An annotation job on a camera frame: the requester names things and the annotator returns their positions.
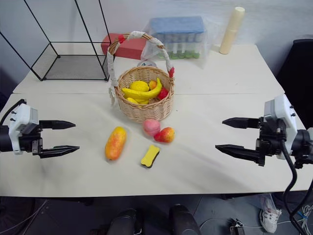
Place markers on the yellow lemon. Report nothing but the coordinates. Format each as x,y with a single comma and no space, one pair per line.
139,85

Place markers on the yellow black sponge eraser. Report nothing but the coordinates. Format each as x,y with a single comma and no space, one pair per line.
149,157

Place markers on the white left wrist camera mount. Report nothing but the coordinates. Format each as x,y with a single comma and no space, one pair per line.
23,115

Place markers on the orange mango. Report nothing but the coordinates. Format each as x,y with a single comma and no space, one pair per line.
115,144

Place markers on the tube box with blue lid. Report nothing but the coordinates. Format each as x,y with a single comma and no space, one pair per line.
177,27

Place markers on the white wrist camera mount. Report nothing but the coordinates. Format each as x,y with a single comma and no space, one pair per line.
283,110
23,115

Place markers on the red yellow mango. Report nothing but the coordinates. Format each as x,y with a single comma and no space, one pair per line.
165,135

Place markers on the white sneaker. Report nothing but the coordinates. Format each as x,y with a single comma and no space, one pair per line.
270,215

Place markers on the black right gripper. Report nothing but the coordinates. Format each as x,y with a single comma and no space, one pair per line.
270,142

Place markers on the cream cylinder roll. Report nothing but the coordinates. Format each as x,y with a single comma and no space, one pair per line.
231,31

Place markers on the red strawberry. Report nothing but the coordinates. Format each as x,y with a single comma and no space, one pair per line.
163,93

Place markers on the small orange fruit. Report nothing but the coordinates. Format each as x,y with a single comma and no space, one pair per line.
152,84

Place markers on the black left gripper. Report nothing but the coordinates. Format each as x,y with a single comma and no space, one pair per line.
28,143

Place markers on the red box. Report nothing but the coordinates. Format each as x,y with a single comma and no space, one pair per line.
129,49

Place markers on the dark rounded shape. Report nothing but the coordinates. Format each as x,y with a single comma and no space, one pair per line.
127,222

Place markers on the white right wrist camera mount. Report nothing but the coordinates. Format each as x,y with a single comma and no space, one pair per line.
283,110

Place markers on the small black floor device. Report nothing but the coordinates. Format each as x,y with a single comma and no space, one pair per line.
236,227

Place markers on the pink peach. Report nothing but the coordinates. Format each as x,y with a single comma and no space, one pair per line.
151,126

